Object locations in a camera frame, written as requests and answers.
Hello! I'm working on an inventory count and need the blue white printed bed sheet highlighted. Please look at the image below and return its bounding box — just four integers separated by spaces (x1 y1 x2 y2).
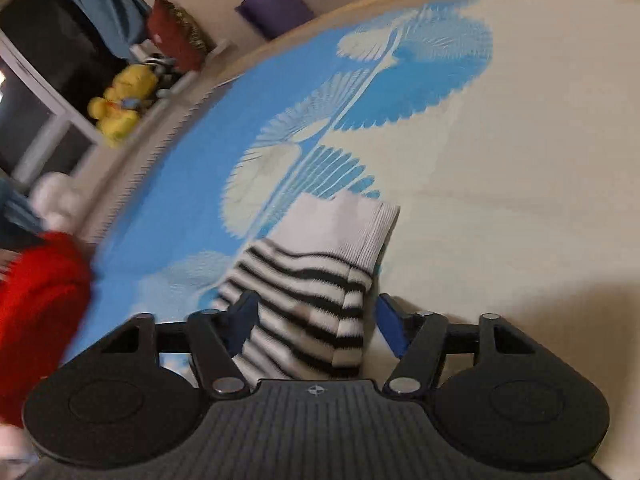
65 0 640 480

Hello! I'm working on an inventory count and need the window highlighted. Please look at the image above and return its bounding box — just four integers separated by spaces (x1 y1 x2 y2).
0 0 118 181

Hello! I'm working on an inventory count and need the red cushion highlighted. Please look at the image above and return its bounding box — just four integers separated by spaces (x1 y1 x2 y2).
146 0 211 73

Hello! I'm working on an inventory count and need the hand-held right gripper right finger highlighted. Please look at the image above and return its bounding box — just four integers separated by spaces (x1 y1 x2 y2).
375 294 538 401

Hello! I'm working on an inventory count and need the black white striped child's top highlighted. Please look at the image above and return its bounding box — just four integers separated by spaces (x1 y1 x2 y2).
212 194 401 381

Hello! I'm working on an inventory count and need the red folded blanket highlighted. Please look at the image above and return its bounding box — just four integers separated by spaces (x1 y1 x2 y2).
0 232 96 428

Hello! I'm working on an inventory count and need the white plush toy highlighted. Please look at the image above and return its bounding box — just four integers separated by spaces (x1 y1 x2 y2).
31 172 83 233

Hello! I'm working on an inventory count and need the yellow plush toy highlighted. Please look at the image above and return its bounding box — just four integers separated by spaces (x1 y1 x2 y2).
112 62 158 106
87 97 141 148

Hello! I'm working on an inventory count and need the blue shark plush toy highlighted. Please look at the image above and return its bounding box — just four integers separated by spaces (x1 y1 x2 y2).
0 177 43 251

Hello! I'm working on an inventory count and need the blue curtain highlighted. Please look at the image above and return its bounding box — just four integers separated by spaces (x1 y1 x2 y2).
45 0 151 61

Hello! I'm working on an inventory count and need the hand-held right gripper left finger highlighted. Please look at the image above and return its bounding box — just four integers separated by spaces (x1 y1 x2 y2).
97 290 261 401

